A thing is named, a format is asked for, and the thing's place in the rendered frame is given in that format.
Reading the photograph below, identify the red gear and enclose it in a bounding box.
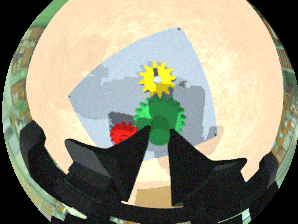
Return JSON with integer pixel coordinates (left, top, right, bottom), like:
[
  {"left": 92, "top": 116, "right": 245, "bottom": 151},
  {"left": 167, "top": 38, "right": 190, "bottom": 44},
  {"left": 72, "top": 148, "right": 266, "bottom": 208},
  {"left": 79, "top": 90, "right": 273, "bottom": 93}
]
[{"left": 110, "top": 121, "right": 138, "bottom": 145}]

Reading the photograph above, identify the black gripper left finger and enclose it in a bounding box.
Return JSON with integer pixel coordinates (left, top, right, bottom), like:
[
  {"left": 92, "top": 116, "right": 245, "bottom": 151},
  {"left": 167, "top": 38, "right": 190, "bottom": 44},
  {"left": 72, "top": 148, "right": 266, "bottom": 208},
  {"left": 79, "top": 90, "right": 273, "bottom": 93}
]
[{"left": 64, "top": 125, "right": 152, "bottom": 202}]

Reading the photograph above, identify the green gear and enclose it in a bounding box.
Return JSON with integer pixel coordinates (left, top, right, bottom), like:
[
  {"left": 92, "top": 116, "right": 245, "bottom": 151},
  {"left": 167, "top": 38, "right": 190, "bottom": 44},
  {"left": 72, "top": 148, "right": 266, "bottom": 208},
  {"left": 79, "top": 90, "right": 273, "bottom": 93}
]
[{"left": 133, "top": 95, "right": 186, "bottom": 147}]

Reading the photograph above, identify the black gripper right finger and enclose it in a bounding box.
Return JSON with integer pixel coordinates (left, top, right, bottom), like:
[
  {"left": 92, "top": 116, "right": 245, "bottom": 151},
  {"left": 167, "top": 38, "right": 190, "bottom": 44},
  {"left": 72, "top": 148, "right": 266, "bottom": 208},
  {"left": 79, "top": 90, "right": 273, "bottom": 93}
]
[{"left": 168, "top": 129, "right": 247, "bottom": 206}]

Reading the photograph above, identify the yellow gear with black stripe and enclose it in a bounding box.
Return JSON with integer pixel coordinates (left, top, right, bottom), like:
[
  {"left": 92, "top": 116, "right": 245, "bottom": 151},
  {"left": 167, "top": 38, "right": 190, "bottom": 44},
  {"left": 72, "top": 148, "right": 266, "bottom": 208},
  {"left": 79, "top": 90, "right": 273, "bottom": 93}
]
[{"left": 138, "top": 61, "right": 176, "bottom": 97}]

